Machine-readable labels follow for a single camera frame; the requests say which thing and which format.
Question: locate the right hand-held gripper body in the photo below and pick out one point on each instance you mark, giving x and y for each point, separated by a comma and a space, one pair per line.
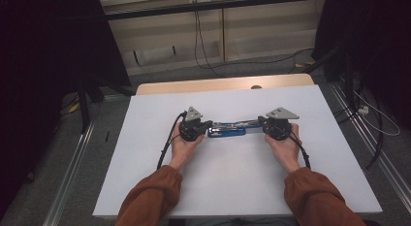
278, 129

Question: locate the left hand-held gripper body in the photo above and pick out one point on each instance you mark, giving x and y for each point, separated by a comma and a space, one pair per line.
190, 130

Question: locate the blue stapler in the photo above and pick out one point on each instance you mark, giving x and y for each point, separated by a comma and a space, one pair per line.
226, 132

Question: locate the person's left hand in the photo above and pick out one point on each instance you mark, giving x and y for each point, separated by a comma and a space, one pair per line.
182, 151

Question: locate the person's right hand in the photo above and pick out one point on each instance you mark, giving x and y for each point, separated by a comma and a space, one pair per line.
287, 151

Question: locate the dark table grommet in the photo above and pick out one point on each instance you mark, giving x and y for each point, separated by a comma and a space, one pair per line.
256, 87

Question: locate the light wooden table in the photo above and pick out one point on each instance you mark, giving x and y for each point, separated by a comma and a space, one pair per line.
210, 84

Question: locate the white table board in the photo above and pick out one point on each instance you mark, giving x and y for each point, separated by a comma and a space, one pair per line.
232, 180

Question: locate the small black floor item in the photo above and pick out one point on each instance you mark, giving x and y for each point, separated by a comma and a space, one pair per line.
107, 136

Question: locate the black metal stand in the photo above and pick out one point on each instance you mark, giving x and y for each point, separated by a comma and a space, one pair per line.
84, 103
347, 80

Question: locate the white plug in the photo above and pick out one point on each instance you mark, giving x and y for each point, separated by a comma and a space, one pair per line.
363, 109

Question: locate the dark curtain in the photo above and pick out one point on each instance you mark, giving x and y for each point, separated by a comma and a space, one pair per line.
371, 41
42, 58

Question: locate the aluminium floor rail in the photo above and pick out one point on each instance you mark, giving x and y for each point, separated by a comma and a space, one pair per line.
381, 154
69, 174

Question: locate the dark wall ledge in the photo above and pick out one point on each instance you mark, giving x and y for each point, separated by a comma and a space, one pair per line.
210, 6

